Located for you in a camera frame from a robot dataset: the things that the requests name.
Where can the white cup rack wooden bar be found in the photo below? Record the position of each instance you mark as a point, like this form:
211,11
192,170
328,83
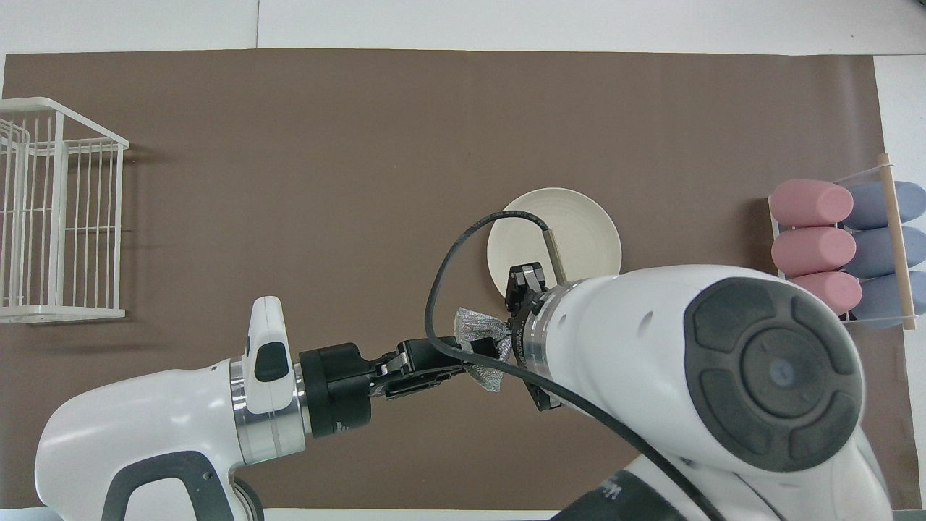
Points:
897,246

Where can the brown paper table mat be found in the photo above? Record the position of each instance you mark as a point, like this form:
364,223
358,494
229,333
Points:
289,217

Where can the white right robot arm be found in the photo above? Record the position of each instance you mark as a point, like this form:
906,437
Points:
651,347

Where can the round cream plate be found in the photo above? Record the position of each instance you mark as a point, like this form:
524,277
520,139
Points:
586,239

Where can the silver mesh scouring sponge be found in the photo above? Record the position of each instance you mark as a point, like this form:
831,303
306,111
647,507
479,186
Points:
477,325

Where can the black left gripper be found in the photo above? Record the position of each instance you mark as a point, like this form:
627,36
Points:
336,391

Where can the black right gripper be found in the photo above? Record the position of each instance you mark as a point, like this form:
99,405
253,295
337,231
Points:
524,282

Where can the pink plastic cup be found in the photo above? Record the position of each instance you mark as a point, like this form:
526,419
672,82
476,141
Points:
803,252
832,289
803,202

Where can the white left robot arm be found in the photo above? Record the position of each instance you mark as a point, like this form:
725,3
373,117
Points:
145,427

